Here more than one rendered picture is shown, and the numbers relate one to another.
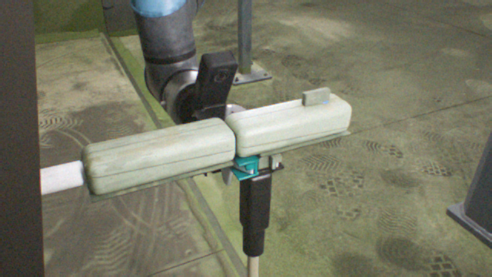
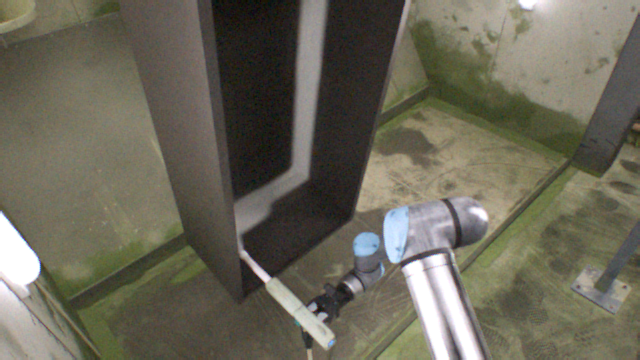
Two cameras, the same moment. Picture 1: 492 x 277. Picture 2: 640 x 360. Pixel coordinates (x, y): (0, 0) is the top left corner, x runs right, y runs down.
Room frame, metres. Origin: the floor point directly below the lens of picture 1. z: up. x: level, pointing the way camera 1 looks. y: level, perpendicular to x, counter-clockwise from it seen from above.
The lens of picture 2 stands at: (0.30, -0.74, 1.79)
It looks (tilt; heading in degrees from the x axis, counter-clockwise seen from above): 42 degrees down; 76
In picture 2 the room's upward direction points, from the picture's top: 4 degrees counter-clockwise
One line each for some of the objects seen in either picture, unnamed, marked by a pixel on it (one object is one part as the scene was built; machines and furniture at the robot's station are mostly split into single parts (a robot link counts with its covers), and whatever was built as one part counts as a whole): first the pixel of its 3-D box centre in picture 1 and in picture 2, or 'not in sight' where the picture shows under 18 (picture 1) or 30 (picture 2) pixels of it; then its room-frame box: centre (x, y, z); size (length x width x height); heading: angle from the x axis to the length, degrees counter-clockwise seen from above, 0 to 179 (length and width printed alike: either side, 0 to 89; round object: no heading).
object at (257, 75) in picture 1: (244, 73); (600, 288); (1.83, -0.01, 0.01); 0.20 x 0.20 x 0.01; 25
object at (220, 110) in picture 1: (213, 128); (333, 302); (0.52, 0.04, 0.49); 0.12 x 0.08 x 0.09; 26
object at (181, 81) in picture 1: (191, 102); (349, 287); (0.59, 0.08, 0.49); 0.10 x 0.05 x 0.09; 116
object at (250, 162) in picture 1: (241, 161); not in sight; (0.39, 0.00, 0.52); 0.04 x 0.03 x 0.02; 26
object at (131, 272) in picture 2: not in sight; (294, 173); (0.65, 1.22, 0.11); 2.70 x 0.02 x 0.13; 25
